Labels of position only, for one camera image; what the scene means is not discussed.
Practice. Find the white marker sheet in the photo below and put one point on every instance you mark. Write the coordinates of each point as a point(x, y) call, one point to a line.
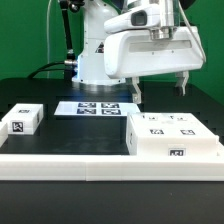
point(73, 108)

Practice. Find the white cabinet door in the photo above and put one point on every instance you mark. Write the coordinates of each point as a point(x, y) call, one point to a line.
point(151, 123)
point(188, 124)

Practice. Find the white cabinet body box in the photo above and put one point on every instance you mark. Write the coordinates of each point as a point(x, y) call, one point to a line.
point(171, 143)

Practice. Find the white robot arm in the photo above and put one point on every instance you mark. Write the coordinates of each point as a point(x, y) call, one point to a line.
point(91, 70)

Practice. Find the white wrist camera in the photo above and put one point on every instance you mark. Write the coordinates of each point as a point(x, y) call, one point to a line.
point(140, 17)

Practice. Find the white cabinet top block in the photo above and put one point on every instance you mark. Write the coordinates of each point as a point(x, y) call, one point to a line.
point(24, 119)

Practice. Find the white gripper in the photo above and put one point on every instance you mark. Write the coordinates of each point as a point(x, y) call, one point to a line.
point(134, 54)

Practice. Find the white U-shaped frame fence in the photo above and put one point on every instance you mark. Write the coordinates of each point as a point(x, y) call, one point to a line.
point(112, 167)

